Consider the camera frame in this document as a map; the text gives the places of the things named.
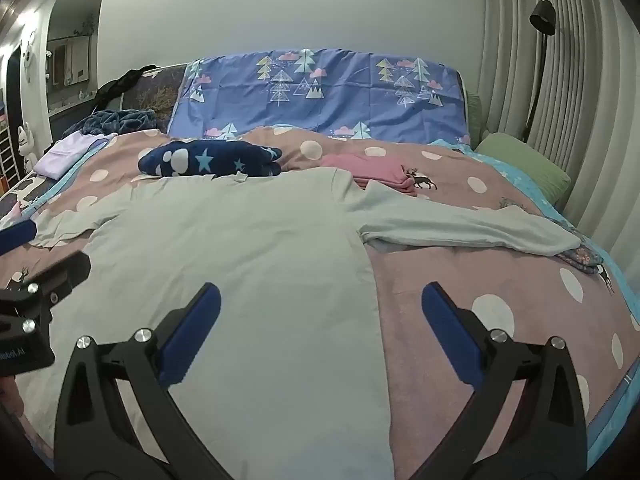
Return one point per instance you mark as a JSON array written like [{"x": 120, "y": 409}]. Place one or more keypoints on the blue tree print sheet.
[{"x": 340, "y": 95}]

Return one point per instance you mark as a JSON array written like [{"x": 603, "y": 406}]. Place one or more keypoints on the floral patterned cloth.
[{"x": 585, "y": 259}]

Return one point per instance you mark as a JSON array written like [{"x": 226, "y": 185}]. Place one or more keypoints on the brown patterned headboard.
[{"x": 165, "y": 95}]

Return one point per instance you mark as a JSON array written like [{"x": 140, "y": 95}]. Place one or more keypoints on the green pillow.
[
  {"x": 475, "y": 115},
  {"x": 525, "y": 167}
]

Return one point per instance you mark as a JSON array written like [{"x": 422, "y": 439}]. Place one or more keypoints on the white shelf rack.
[{"x": 7, "y": 160}]

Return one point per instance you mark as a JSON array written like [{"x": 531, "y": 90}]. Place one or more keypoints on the white pleated curtain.
[{"x": 590, "y": 110}]

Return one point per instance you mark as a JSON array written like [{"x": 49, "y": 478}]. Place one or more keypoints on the dark teal fuzzy blanket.
[{"x": 125, "y": 120}]

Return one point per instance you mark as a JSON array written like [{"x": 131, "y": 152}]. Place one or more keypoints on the pink polka dot blanket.
[{"x": 450, "y": 270}]

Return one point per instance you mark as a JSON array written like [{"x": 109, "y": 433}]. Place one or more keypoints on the white bear wall decoration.
[{"x": 29, "y": 55}]

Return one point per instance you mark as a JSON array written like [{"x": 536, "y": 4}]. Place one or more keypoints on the white bear figure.
[{"x": 25, "y": 145}]

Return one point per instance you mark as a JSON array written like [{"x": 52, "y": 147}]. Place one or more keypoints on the lavender folded garment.
[{"x": 65, "y": 155}]

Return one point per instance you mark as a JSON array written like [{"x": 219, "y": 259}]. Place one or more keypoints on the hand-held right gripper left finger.
[{"x": 192, "y": 332}]

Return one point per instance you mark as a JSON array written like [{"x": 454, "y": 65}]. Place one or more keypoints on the navy star print fleece garment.
[{"x": 200, "y": 160}]

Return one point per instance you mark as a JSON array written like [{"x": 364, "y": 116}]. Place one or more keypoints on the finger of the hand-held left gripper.
[
  {"x": 17, "y": 237},
  {"x": 60, "y": 275}
]

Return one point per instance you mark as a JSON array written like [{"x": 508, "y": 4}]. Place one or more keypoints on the pink folded garment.
[{"x": 370, "y": 167}]

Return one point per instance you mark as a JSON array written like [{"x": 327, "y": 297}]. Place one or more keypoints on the black garment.
[{"x": 120, "y": 85}]

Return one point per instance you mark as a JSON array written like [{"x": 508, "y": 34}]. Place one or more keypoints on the black floor lamp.
[{"x": 542, "y": 15}]

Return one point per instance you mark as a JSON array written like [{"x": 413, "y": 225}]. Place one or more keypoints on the pale grey long-sleeve shirt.
[{"x": 250, "y": 260}]

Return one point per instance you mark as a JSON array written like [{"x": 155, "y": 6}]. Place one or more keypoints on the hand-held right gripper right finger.
[{"x": 450, "y": 332}]

